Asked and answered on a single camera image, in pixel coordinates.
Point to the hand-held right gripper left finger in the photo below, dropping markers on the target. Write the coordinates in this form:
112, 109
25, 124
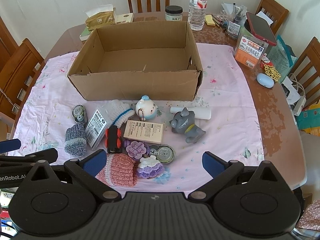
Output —
93, 163

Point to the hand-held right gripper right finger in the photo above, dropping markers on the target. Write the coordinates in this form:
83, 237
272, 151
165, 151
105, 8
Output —
212, 165

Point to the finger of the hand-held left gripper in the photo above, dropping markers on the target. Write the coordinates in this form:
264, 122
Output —
10, 146
27, 157

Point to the red white knit sock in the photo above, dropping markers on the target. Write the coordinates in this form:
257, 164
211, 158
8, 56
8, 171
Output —
120, 170

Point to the grey blue knit sock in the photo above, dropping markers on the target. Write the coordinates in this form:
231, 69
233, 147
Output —
75, 140

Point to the black toy train red wheels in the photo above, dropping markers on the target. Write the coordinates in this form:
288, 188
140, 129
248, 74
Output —
113, 140

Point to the clear plastic case white label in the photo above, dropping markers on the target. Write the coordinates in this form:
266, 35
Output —
97, 127

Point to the purple flower tag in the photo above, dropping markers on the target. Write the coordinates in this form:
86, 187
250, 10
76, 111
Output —
135, 150

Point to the grey rhino toy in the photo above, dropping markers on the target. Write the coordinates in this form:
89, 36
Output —
185, 125

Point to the white cloth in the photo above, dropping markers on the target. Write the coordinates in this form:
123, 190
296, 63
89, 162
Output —
202, 113

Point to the purple white crochet flower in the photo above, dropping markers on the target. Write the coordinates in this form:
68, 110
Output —
150, 167

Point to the white sock blue stripe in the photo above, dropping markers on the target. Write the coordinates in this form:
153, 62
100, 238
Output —
118, 111

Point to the beige small carton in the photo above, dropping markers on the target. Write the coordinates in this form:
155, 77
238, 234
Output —
145, 131

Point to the white round bunny toy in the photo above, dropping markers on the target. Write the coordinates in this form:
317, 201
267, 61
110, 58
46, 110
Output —
146, 110

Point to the brown cardboard box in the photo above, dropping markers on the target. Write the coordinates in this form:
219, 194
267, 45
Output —
140, 90

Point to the brown glossy desktop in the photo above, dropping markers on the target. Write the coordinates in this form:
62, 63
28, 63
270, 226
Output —
275, 110

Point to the pink floral tablecloth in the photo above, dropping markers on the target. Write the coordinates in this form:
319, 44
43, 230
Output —
225, 105

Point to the light blue earbud case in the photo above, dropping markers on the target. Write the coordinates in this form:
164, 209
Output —
265, 80

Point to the white power strip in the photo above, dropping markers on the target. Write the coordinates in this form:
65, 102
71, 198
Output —
299, 106

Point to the yellow snowflake ornament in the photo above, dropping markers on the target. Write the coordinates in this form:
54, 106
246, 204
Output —
272, 73

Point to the clear snack jar orange label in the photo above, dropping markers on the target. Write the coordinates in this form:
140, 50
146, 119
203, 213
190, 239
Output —
250, 52

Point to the green book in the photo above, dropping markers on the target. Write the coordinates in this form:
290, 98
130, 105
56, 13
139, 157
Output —
85, 33

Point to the teal packet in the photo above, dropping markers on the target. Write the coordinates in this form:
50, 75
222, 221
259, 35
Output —
285, 55

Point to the clear pen holder jar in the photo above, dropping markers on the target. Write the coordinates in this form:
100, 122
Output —
235, 27

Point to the tan tissue box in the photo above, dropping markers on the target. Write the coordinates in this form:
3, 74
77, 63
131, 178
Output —
100, 20

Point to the yellow sticky notes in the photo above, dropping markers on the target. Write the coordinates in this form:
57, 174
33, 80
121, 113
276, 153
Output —
210, 20

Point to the beige flat box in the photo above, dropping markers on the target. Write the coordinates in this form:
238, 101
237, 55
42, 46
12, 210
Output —
125, 17

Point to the clear water bottle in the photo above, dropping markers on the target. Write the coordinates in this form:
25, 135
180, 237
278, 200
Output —
197, 15

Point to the black lid jar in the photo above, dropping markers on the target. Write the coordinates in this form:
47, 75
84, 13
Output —
173, 13

